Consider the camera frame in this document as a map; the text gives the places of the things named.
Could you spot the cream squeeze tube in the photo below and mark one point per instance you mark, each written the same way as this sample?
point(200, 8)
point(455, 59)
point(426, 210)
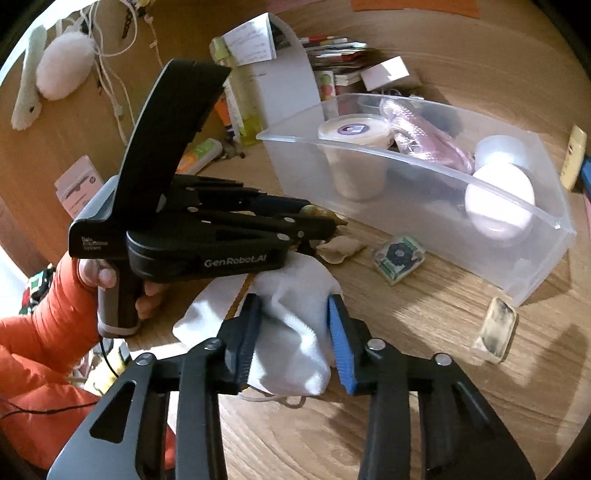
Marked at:
point(574, 157)

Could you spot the small white round container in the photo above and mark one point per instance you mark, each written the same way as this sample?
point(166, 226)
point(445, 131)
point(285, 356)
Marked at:
point(501, 150)

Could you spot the wooden desktop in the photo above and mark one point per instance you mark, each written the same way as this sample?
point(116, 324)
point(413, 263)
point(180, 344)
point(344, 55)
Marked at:
point(295, 443)

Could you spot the white lidded plastic cup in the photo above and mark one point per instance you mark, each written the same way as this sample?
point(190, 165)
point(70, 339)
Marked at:
point(353, 129)

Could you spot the white printed carton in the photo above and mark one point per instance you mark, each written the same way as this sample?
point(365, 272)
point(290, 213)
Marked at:
point(78, 184)

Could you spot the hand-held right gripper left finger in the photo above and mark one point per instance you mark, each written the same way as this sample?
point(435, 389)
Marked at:
point(247, 341)

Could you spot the small green patterned packet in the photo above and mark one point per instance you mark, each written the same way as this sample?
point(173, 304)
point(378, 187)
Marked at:
point(399, 256)

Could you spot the white orange green tube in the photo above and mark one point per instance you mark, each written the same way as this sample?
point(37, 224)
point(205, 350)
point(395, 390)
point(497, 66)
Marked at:
point(202, 154)

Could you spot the white plush strip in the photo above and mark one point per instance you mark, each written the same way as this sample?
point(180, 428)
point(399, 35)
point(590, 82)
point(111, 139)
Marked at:
point(27, 87)

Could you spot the person's left hand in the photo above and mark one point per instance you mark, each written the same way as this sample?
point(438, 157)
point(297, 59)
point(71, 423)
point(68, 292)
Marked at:
point(99, 275)

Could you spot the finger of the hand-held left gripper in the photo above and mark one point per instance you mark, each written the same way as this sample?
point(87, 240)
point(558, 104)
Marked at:
point(258, 201)
point(277, 227)

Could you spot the blue flat packet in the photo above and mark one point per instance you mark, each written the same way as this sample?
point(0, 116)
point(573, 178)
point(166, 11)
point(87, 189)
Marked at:
point(586, 173)

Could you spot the white fluffy ball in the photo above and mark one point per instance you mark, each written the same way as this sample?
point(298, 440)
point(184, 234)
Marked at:
point(62, 67)

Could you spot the clear plastic storage box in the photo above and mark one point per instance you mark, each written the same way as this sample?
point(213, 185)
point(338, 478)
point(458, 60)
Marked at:
point(415, 194)

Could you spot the small clear sachet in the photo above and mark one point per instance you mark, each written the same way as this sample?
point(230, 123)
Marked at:
point(496, 330)

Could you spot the small white box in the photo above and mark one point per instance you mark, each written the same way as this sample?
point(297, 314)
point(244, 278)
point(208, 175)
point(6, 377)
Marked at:
point(385, 74)

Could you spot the pink beaded clear bag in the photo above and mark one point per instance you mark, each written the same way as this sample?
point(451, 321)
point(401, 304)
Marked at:
point(411, 129)

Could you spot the stack of colourful cards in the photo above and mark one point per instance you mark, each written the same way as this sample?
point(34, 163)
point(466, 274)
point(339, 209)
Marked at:
point(339, 53)

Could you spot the white cloth pouch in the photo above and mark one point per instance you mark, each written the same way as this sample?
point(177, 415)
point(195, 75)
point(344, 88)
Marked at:
point(286, 332)

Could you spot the orange cream tube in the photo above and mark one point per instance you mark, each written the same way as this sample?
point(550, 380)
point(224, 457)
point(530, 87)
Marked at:
point(224, 113)

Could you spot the person's left forearm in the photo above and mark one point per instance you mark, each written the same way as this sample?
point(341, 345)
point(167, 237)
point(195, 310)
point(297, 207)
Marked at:
point(51, 314)

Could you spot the handwritten white note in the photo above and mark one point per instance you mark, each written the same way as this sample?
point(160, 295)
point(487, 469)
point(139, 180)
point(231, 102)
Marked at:
point(251, 39)

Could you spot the large white paper sheet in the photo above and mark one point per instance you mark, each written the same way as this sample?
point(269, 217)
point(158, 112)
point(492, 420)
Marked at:
point(291, 83)

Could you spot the large white round container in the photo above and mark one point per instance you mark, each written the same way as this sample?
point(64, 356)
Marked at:
point(498, 198)

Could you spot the beige shell-shaped trinket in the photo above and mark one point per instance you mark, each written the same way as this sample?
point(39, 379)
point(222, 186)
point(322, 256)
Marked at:
point(339, 249)

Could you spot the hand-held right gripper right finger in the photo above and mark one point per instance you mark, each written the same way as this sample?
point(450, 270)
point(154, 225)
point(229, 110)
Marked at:
point(341, 346)

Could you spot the printed colourful cloth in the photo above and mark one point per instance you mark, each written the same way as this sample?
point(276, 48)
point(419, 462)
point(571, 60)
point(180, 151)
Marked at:
point(39, 284)

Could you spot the orange paper strip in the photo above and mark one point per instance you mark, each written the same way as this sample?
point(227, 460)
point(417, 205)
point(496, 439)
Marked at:
point(415, 7)

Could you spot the yellow-green plastic bottle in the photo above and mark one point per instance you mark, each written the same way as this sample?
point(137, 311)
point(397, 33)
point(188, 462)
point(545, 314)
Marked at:
point(242, 101)

